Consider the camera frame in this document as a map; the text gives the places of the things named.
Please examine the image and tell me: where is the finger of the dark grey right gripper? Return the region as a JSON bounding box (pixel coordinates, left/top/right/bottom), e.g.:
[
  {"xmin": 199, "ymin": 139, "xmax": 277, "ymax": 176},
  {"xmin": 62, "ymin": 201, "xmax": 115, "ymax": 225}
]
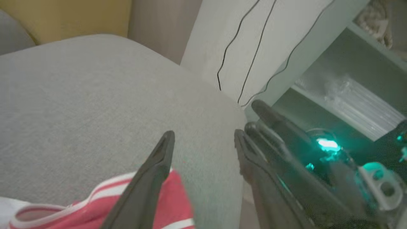
[
  {"xmin": 251, "ymin": 99, "xmax": 314, "ymax": 150},
  {"xmin": 244, "ymin": 122, "xmax": 302, "ymax": 178}
]

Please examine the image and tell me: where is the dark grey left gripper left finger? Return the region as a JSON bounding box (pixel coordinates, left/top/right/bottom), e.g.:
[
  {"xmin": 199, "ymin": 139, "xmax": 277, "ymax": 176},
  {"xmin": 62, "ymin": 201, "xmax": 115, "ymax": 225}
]
[{"xmin": 101, "ymin": 130, "xmax": 176, "ymax": 229}]

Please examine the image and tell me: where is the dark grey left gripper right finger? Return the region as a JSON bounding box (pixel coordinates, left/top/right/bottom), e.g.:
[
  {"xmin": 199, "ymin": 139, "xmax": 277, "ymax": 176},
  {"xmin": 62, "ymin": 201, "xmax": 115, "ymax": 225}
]
[{"xmin": 234, "ymin": 129, "xmax": 313, "ymax": 229}]

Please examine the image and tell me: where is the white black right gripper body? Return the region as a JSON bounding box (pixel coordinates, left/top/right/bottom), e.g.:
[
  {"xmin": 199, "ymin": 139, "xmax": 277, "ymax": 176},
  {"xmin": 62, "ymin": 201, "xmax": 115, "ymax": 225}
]
[{"xmin": 298, "ymin": 128, "xmax": 407, "ymax": 229}]

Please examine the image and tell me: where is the red Bulls 23 jersey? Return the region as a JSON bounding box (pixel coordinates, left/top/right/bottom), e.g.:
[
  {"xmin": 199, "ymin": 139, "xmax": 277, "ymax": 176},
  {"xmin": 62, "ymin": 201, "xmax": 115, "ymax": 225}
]
[{"xmin": 0, "ymin": 169, "xmax": 195, "ymax": 229}]

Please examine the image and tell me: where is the clear plastic bag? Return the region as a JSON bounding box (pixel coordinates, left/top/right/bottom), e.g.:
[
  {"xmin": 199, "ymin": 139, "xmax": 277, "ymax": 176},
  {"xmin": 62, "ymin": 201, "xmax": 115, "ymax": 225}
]
[{"xmin": 294, "ymin": 75, "xmax": 406, "ymax": 140}]

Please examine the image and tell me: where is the white shelf unit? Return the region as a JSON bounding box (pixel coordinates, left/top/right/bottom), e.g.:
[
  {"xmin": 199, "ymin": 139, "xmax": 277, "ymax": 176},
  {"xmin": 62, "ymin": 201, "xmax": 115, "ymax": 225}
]
[{"xmin": 180, "ymin": 0, "xmax": 407, "ymax": 142}]

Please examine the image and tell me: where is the beige woven basket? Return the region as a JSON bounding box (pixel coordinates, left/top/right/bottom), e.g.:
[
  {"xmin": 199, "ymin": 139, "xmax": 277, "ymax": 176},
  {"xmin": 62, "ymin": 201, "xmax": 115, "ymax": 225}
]
[{"xmin": 353, "ymin": 0, "xmax": 407, "ymax": 61}]

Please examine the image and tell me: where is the thin black cable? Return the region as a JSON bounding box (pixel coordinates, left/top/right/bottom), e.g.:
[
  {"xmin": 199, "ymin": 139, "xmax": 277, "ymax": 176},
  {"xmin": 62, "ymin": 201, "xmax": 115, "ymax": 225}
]
[
  {"xmin": 217, "ymin": 0, "xmax": 260, "ymax": 92},
  {"xmin": 237, "ymin": 0, "xmax": 276, "ymax": 104},
  {"xmin": 241, "ymin": 0, "xmax": 335, "ymax": 107}
]

